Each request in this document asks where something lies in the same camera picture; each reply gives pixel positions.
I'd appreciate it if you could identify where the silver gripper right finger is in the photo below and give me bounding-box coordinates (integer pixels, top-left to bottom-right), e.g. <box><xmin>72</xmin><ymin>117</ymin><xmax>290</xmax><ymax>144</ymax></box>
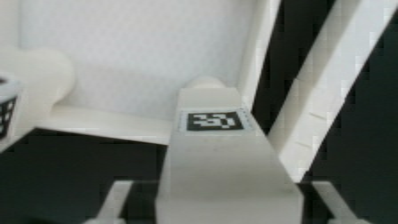
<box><xmin>311</xmin><ymin>181</ymin><xmax>374</xmax><ymax>224</ymax></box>

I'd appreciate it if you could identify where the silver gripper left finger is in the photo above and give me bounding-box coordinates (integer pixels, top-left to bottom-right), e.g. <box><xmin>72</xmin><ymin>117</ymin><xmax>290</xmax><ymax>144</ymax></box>
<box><xmin>82</xmin><ymin>180</ymin><xmax>134</xmax><ymax>224</ymax></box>

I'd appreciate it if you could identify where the white desk leg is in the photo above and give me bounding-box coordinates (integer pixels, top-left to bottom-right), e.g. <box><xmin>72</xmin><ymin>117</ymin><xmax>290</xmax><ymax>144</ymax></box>
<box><xmin>157</xmin><ymin>76</ymin><xmax>304</xmax><ymax>224</ymax></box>
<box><xmin>0</xmin><ymin>46</ymin><xmax>77</xmax><ymax>153</ymax></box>

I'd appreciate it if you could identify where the white desk tabletop tray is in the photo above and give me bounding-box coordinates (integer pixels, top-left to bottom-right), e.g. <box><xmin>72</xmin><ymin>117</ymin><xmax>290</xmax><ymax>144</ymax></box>
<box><xmin>0</xmin><ymin>0</ymin><xmax>281</xmax><ymax>143</ymax></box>

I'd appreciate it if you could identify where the white front rail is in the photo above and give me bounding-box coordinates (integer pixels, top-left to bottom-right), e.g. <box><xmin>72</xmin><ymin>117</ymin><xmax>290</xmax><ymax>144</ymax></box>
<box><xmin>269</xmin><ymin>0</ymin><xmax>398</xmax><ymax>180</ymax></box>

